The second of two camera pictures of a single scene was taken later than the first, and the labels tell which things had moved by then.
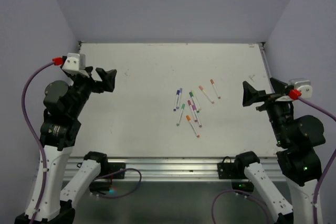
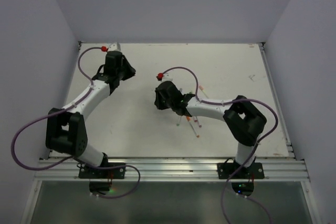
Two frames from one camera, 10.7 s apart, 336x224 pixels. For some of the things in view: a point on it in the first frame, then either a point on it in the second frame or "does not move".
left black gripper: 108,78 -> 131,72
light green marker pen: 182,107 does not move
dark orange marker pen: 189,119 does not move
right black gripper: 250,94 -> 157,102
